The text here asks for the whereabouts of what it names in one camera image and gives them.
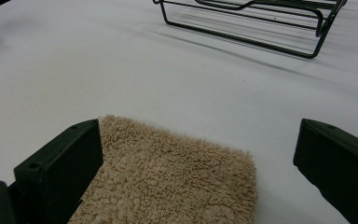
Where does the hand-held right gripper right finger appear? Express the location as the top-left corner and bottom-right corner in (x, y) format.
(293, 118), (358, 224)

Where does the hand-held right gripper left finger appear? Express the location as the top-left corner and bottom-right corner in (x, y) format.
(13, 118), (104, 224)

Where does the beige fluffy towel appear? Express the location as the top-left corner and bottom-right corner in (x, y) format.
(67, 115), (259, 224)

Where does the black wire rack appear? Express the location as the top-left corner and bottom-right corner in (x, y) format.
(152, 0), (349, 60)

